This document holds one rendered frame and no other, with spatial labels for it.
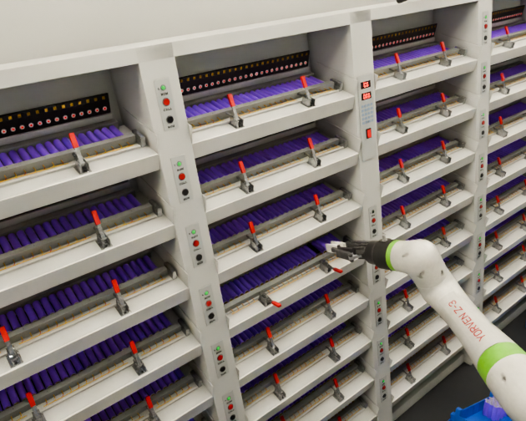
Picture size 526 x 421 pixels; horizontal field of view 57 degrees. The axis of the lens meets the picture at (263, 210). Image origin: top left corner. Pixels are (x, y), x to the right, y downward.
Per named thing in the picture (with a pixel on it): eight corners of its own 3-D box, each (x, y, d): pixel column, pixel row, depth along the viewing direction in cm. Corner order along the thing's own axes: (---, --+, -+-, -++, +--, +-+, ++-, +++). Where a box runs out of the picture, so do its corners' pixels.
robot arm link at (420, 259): (437, 232, 133) (417, 261, 129) (456, 263, 138) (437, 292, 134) (397, 229, 145) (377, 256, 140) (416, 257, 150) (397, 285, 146)
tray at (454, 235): (470, 241, 224) (480, 217, 216) (383, 296, 192) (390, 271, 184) (433, 219, 237) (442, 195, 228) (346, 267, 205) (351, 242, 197)
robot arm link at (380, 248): (389, 278, 143) (409, 266, 148) (381, 240, 141) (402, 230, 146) (374, 275, 149) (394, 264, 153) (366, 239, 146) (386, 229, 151)
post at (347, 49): (393, 433, 217) (370, 8, 153) (379, 444, 212) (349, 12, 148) (359, 408, 232) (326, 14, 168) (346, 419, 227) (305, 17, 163)
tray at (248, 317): (364, 263, 180) (368, 243, 175) (228, 339, 149) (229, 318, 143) (326, 235, 193) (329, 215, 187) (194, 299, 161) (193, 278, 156)
